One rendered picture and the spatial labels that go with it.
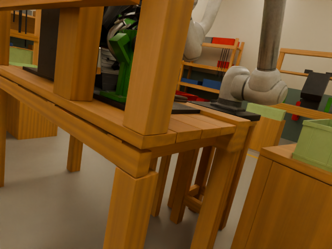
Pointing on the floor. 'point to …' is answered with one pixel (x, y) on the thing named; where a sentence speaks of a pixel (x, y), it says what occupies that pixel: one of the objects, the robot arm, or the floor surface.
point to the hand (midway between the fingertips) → (122, 23)
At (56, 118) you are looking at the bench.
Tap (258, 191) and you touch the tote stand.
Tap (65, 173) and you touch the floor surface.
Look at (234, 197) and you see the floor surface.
